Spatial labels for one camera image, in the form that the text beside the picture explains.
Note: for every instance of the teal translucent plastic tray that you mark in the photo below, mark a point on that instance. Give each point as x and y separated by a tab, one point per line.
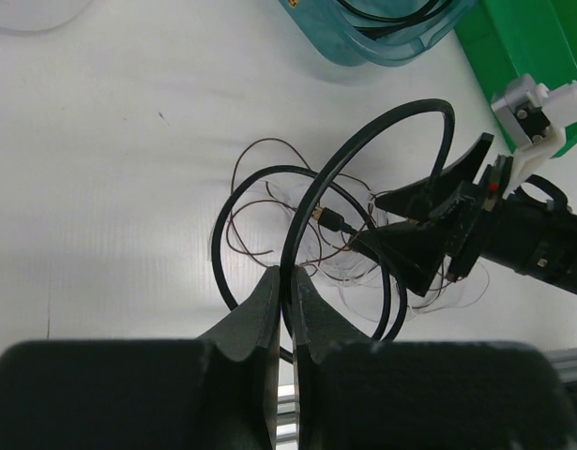
382	32

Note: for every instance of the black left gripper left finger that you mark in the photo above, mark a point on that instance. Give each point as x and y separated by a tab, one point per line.
240	386

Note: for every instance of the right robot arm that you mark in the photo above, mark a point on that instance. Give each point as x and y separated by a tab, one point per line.
557	264

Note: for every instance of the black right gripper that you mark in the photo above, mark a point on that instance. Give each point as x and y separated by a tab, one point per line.
504	229

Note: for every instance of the aluminium mounting rail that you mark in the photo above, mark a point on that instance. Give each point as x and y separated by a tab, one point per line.
563	361

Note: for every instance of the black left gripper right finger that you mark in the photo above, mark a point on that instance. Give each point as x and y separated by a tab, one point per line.
336	391

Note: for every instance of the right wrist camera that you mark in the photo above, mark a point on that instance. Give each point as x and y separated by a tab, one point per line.
535	118

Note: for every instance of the white plastic tub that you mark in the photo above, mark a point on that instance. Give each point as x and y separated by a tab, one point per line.
38	15

